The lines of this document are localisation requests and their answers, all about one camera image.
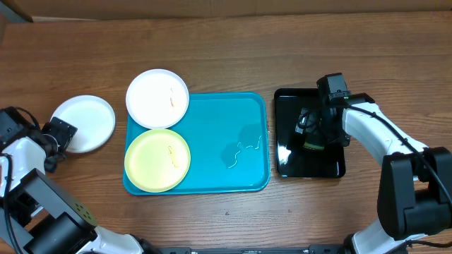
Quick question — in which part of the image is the green and yellow sponge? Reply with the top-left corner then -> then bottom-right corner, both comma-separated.
303,140 -> 324,150

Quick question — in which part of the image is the white plate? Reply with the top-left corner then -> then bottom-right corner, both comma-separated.
126,68 -> 190,129
52,95 -> 116,153

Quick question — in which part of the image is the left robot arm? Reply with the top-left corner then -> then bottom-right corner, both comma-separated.
1,107 -> 145,254

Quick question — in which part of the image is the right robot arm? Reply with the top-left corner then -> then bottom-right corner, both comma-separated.
295,93 -> 451,253

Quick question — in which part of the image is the black rectangular water tray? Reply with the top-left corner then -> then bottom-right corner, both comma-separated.
274,88 -> 346,179

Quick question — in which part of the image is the teal plastic serving tray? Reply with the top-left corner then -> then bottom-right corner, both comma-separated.
122,92 -> 270,196

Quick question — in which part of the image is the yellow-green plate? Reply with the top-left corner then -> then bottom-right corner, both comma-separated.
124,129 -> 191,193

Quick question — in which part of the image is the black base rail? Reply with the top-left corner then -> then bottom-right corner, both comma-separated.
157,244 -> 352,254

